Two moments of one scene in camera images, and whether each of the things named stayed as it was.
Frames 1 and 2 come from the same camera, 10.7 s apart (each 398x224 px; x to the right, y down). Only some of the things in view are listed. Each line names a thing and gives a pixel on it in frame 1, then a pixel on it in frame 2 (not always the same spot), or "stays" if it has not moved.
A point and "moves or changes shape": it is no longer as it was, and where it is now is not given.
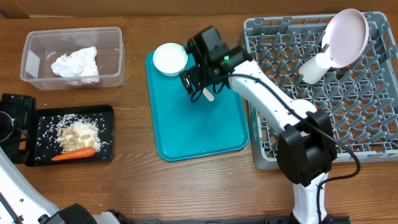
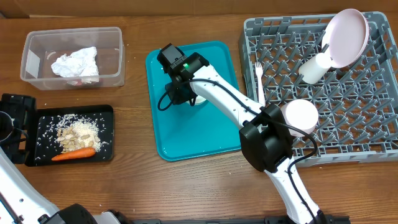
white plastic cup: (313, 70) stays
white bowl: (170, 58) moves or changes shape
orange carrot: (76, 154) stays
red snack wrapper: (79, 83) stays
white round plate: (344, 37) stays
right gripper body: (204, 75) → (184, 91)
